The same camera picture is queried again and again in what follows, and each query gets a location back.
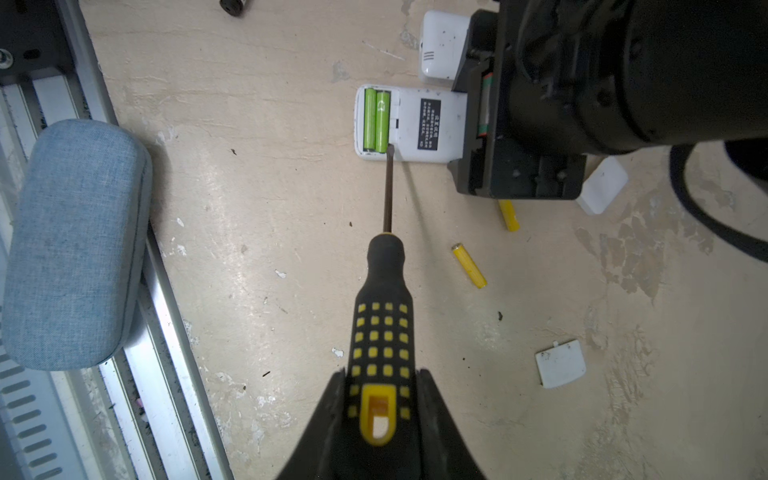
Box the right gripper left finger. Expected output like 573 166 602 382
277 369 345 479

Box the black yellow screwdriver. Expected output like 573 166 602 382
333 146 422 479

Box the red remote control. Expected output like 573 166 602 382
354 84 467 164

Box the white remote control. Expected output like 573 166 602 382
419 10 470 88

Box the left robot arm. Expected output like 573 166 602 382
448 0 767 261

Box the black white marker pen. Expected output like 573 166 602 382
219 0 250 18

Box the red remote battery cover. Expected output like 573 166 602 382
535 339 586 389

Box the blue grey oval pouch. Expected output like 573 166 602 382
2 119 153 371

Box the yellow battery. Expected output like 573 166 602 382
498 200 520 232
452 243 487 289

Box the lower green battery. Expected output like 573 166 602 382
374 90 391 153

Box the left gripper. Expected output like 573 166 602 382
448 1 586 200

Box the white battery cover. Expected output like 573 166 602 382
576 156 629 216

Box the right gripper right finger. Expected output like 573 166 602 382
416 369 485 479

